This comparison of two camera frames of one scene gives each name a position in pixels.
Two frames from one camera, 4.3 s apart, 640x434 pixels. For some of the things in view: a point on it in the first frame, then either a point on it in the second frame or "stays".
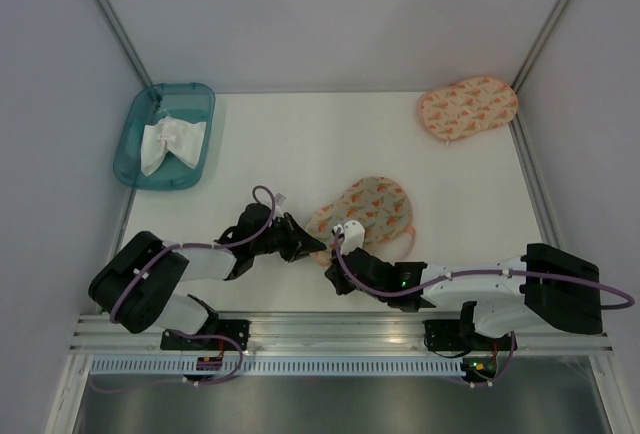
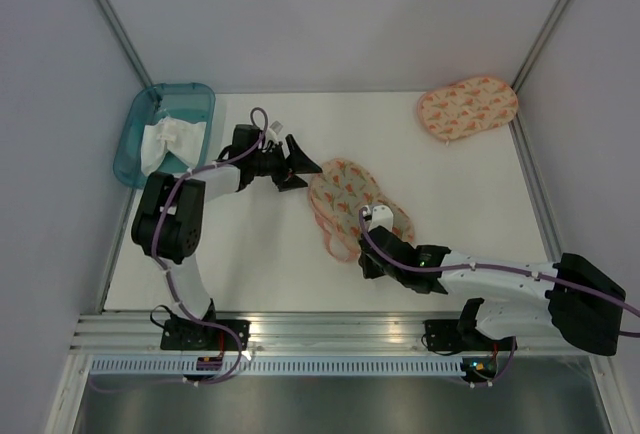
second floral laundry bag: x=466 y=106 stays
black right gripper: x=339 y=286 to x=368 y=269
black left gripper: x=300 y=243 to x=297 y=163
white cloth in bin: x=181 y=138 stays
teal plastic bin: x=189 y=102 stays
